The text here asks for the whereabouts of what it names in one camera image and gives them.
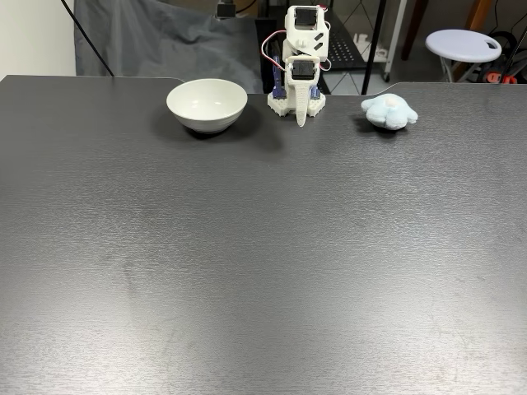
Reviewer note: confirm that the white bowl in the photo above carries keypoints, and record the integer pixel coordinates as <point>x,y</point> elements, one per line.
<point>206,105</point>

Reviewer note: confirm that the grey cloth backdrop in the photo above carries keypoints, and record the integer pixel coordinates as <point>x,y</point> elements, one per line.
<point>164,45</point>

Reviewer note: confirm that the white cart frame post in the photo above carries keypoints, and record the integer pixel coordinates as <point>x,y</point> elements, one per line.
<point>394,37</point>

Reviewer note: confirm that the black perforated shelf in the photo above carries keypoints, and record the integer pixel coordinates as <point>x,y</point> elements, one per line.
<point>346,45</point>

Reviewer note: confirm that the skyblue plush doll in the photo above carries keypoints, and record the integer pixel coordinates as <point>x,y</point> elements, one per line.
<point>389,114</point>

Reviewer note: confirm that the small black camera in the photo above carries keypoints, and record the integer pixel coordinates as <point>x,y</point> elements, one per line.
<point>225,10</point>

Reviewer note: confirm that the black upright pole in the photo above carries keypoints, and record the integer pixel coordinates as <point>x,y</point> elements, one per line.
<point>372,45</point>

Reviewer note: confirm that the brown wooden leg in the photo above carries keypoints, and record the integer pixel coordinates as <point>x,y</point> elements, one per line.
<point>413,29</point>

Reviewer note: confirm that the thin black slanted pole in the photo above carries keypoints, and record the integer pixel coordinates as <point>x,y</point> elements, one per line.
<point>88,39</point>

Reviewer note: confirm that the white round stool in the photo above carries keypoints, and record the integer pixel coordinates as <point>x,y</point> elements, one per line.
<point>461,45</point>

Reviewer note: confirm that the blue table clamp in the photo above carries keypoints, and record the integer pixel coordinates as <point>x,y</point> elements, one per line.
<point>279,82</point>
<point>315,92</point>

